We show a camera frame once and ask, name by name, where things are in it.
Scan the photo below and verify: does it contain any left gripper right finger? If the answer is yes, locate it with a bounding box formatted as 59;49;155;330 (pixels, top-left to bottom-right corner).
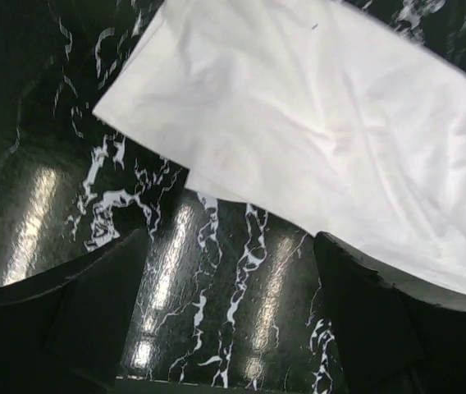
314;232;466;393

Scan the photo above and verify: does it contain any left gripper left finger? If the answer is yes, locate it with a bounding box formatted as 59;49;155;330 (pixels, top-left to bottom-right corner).
0;229;148;393

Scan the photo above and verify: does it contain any white t shirt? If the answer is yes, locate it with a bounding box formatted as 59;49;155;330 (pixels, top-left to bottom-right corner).
94;1;466;294

